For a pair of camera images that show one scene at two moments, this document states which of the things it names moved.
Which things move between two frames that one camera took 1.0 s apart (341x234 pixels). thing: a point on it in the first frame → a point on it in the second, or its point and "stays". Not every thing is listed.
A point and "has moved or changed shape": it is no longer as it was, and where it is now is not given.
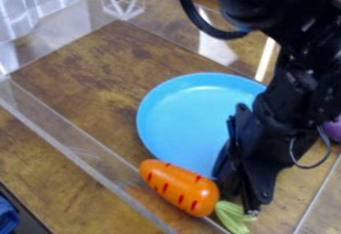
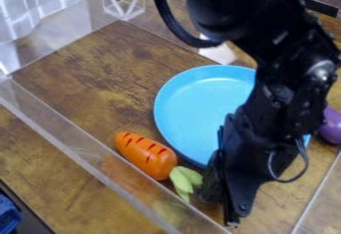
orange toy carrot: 191,193 → 157,160
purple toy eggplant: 333,129 stays
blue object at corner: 9,216 stays
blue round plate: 183,114 has moved or changed shape
